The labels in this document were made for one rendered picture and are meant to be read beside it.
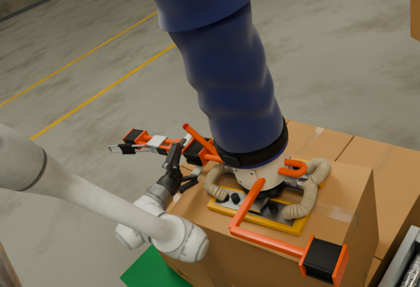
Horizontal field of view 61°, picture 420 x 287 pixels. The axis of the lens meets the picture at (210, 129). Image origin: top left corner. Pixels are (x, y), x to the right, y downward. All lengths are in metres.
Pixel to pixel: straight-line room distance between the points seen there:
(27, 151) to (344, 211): 0.86
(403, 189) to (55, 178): 1.39
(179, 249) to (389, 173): 1.10
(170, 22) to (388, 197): 1.22
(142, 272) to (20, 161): 1.86
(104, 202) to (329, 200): 0.68
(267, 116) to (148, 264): 1.75
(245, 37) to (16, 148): 0.53
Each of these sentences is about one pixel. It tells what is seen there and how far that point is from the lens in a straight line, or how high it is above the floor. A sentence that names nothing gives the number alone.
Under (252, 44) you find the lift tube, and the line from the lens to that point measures 0.89.
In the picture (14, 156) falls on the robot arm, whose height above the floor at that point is 1.57.
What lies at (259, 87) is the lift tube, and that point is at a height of 1.39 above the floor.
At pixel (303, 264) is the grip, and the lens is 0.88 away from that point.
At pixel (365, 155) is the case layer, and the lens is 1.89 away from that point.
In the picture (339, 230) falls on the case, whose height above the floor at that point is 0.94.
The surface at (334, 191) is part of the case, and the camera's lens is 1.21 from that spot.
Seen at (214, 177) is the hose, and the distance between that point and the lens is 1.25.
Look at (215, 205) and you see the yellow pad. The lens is 1.24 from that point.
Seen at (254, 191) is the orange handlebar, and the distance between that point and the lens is 1.06.
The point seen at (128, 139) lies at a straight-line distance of 1.52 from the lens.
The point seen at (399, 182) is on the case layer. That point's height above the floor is 0.54.
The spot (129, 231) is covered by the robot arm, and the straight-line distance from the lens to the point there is 1.11.
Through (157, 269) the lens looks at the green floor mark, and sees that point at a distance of 2.47.
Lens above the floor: 1.85
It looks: 34 degrees down
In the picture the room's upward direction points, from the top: 23 degrees counter-clockwise
